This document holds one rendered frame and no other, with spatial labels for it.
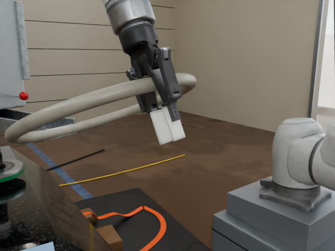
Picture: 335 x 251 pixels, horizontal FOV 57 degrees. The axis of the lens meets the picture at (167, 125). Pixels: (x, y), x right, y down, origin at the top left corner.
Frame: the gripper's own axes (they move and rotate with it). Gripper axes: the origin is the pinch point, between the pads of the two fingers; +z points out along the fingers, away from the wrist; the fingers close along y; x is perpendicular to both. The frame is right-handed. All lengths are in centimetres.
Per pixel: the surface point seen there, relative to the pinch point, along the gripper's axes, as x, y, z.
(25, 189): 12, 80, 5
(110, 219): -67, 201, 57
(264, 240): -36, 17, 43
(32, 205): 15, 66, 11
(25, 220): 19, 57, 14
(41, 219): 16, 55, 15
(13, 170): 13, 86, -3
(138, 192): -117, 229, 51
